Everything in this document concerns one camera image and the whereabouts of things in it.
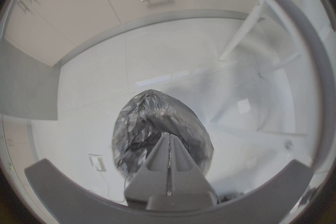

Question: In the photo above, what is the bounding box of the black plastic bag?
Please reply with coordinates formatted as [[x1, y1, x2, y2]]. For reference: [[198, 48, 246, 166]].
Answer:
[[112, 89, 215, 181]]

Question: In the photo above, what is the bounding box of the black plastic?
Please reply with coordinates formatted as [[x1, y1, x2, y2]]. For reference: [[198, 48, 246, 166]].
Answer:
[[167, 135, 243, 204]]

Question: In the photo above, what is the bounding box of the grey chair with white legs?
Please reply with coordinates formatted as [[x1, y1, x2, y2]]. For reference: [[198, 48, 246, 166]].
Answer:
[[210, 0, 335, 175]]

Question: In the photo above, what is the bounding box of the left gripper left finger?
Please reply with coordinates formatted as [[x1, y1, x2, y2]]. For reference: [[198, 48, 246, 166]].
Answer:
[[124, 133, 170, 210]]

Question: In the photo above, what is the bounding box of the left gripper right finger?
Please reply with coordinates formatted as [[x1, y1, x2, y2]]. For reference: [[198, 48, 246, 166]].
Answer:
[[170, 134, 218, 210]]

